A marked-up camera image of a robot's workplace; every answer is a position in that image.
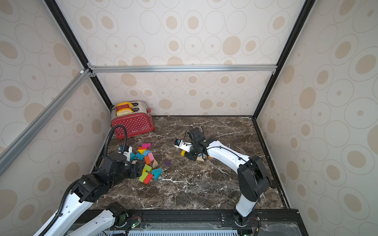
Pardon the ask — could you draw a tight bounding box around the teal triangular block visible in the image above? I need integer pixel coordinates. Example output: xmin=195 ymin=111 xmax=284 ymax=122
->
xmin=153 ymin=172 xmax=161 ymax=180
xmin=130 ymin=153 xmax=136 ymax=162

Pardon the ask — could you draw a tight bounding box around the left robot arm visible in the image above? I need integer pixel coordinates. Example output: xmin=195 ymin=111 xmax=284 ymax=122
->
xmin=36 ymin=153 xmax=145 ymax=236

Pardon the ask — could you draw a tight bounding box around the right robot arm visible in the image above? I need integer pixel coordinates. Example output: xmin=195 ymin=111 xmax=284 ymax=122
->
xmin=174 ymin=127 xmax=275 ymax=226

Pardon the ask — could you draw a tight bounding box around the lime green block lower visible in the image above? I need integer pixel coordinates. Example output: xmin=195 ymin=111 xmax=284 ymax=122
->
xmin=139 ymin=172 xmax=149 ymax=183

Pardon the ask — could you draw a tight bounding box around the lime green block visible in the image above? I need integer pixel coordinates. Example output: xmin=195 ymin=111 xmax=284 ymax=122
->
xmin=139 ymin=172 xmax=149 ymax=183
xmin=144 ymin=164 xmax=153 ymax=173

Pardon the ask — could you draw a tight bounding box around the lime green block upper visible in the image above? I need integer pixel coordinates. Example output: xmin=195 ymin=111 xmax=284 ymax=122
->
xmin=144 ymin=164 xmax=153 ymax=173

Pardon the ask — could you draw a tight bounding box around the teal rectangular block upper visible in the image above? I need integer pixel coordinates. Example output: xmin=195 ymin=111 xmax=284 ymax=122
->
xmin=135 ymin=152 xmax=144 ymax=160

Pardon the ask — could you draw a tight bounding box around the teal rectangular block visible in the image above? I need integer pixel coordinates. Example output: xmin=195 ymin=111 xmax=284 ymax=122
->
xmin=151 ymin=168 xmax=162 ymax=175
xmin=135 ymin=152 xmax=144 ymax=160

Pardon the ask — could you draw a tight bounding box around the orange-red rectangular block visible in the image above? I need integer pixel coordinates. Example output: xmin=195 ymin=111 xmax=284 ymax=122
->
xmin=144 ymin=156 xmax=151 ymax=165

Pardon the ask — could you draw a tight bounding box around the red rectangular block lower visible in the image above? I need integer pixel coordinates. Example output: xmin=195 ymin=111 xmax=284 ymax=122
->
xmin=143 ymin=173 xmax=154 ymax=184

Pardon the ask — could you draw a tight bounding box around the teal rectangular block lower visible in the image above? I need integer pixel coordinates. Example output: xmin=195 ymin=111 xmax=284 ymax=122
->
xmin=151 ymin=168 xmax=162 ymax=175

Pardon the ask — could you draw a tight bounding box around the light blue triangular block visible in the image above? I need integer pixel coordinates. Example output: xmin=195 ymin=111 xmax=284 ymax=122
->
xmin=143 ymin=150 xmax=151 ymax=156

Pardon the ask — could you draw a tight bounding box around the pink rectangular block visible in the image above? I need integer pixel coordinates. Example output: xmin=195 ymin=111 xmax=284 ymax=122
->
xmin=148 ymin=152 xmax=155 ymax=163

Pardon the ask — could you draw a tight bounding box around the natural wood triangular block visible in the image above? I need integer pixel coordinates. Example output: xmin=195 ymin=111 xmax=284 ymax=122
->
xmin=152 ymin=159 xmax=158 ymax=169

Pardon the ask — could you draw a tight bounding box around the magenta rectangular block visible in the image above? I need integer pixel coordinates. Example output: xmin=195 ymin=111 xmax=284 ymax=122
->
xmin=142 ymin=143 xmax=151 ymax=148

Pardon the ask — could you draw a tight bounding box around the red polka dot toy toaster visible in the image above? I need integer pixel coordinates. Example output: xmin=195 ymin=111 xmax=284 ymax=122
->
xmin=111 ymin=101 xmax=155 ymax=138

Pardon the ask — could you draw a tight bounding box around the toy bread slice front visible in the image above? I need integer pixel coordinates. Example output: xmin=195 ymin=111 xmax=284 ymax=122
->
xmin=116 ymin=108 xmax=134 ymax=117

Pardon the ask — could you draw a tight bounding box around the toy bread slice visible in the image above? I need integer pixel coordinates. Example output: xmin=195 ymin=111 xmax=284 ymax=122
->
xmin=115 ymin=102 xmax=138 ymax=111
xmin=116 ymin=108 xmax=134 ymax=117

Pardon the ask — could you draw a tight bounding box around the toy bread slice rear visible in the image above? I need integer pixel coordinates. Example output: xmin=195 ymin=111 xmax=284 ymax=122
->
xmin=115 ymin=102 xmax=138 ymax=111

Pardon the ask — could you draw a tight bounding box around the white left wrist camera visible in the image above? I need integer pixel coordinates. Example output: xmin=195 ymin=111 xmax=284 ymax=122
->
xmin=119 ymin=146 xmax=132 ymax=161

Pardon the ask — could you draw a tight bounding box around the black corrugated cable hose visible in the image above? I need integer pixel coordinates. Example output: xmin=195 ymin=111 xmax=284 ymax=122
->
xmin=103 ymin=124 xmax=128 ymax=157

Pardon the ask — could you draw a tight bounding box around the silver aluminium rail back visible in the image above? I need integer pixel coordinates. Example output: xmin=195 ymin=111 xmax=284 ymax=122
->
xmin=91 ymin=64 xmax=277 ymax=73

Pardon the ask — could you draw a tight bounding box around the silver aluminium rail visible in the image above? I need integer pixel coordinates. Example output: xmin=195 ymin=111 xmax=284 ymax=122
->
xmin=91 ymin=64 xmax=277 ymax=73
xmin=1 ymin=68 xmax=91 ymax=174

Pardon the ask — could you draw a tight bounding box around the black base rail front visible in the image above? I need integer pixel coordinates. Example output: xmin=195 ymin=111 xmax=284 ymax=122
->
xmin=97 ymin=209 xmax=308 ymax=236

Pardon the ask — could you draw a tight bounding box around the silver aluminium rail left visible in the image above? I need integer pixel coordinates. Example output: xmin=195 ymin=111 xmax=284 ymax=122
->
xmin=1 ymin=68 xmax=91 ymax=174

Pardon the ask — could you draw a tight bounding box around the black corner frame post right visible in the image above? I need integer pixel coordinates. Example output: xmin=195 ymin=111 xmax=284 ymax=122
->
xmin=253 ymin=0 xmax=316 ymax=121

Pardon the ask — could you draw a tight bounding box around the black corner frame post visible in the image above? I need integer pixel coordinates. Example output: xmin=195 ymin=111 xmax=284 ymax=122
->
xmin=253 ymin=0 xmax=316 ymax=121
xmin=43 ymin=0 xmax=112 ymax=111

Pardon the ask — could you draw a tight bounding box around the black corner frame post left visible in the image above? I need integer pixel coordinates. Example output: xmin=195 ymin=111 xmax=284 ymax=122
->
xmin=43 ymin=0 xmax=112 ymax=111

